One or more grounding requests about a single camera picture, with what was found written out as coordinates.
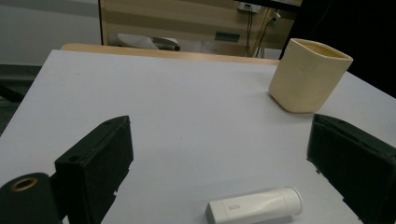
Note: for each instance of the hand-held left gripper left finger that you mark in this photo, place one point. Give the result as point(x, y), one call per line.
point(93, 174)

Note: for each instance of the white power strip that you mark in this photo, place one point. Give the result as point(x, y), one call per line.
point(249, 6)

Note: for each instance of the white glue tube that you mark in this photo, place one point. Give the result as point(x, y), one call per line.
point(253, 206)

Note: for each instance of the cream square cup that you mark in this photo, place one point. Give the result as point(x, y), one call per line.
point(306, 76)

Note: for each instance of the wooden table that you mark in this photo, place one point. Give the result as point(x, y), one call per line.
point(168, 53)

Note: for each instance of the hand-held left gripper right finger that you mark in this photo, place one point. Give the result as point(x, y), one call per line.
point(358, 165)

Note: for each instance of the wooden cabinet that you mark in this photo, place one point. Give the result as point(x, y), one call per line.
point(199, 23)

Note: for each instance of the grey white shoe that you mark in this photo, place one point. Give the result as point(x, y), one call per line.
point(146, 42)

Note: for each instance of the black curtain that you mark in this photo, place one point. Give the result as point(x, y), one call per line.
point(351, 34)

